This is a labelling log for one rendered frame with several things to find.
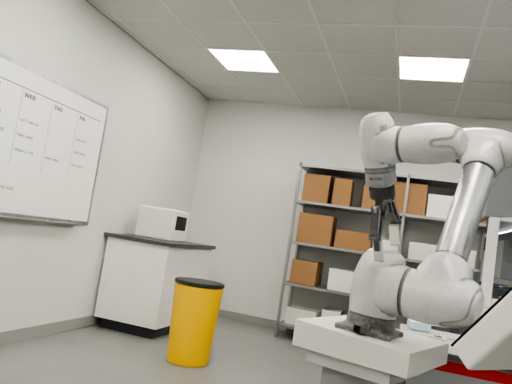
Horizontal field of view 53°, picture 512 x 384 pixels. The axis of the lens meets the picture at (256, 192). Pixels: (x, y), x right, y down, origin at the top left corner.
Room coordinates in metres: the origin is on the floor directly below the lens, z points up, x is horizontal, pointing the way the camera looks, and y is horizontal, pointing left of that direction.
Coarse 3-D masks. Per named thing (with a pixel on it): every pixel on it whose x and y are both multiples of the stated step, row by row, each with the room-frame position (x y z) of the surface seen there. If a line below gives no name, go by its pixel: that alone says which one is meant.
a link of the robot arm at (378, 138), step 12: (372, 120) 1.40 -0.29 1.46; (384, 120) 1.39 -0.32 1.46; (360, 132) 1.43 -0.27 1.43; (372, 132) 1.40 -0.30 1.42; (384, 132) 1.39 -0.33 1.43; (396, 132) 1.38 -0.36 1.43; (360, 144) 1.45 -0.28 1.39; (372, 144) 1.41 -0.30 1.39; (384, 144) 1.39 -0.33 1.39; (396, 144) 1.37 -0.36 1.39; (372, 156) 1.42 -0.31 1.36; (384, 156) 1.40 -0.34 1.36; (396, 156) 1.39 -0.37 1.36; (372, 168) 1.44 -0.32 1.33
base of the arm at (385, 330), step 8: (352, 312) 1.65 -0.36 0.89; (344, 320) 1.69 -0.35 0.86; (352, 320) 1.65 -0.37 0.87; (360, 320) 1.62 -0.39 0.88; (368, 320) 1.61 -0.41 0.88; (376, 320) 1.61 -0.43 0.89; (384, 320) 1.61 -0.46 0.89; (344, 328) 1.64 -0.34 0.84; (352, 328) 1.63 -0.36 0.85; (360, 328) 1.57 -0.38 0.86; (368, 328) 1.60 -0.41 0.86; (376, 328) 1.61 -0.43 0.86; (384, 328) 1.61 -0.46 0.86; (392, 328) 1.63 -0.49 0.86; (376, 336) 1.59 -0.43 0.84; (384, 336) 1.57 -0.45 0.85; (392, 336) 1.62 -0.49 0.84; (400, 336) 1.69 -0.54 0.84
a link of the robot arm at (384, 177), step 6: (366, 168) 1.47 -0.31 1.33; (384, 168) 1.43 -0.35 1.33; (390, 168) 1.44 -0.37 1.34; (366, 174) 1.47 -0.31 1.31; (372, 174) 1.45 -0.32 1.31; (378, 174) 1.44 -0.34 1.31; (384, 174) 1.44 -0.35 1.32; (390, 174) 1.44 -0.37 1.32; (366, 180) 1.48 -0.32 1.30; (372, 180) 1.46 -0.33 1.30; (378, 180) 1.45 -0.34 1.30; (384, 180) 1.44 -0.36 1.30; (390, 180) 1.45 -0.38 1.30; (396, 180) 1.47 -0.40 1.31; (372, 186) 1.47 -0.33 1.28; (378, 186) 1.45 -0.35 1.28; (384, 186) 1.45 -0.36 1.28; (390, 186) 1.47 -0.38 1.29
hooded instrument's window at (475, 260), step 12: (480, 228) 2.83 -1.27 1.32; (504, 228) 2.59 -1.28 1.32; (480, 240) 2.77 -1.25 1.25; (504, 240) 2.59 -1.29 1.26; (480, 252) 2.72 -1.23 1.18; (504, 252) 2.58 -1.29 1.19; (480, 264) 2.67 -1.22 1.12; (504, 264) 2.58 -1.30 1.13; (480, 276) 2.64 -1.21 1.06; (504, 276) 2.58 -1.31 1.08; (504, 288) 2.58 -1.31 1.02
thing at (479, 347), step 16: (496, 304) 0.79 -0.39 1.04; (480, 320) 0.81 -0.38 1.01; (496, 320) 0.78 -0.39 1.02; (464, 336) 0.83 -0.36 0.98; (480, 336) 0.80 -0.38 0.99; (496, 336) 0.78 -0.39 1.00; (464, 352) 0.82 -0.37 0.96; (480, 352) 0.80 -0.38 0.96; (496, 352) 0.80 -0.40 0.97; (480, 368) 0.82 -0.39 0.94; (496, 368) 0.84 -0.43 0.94
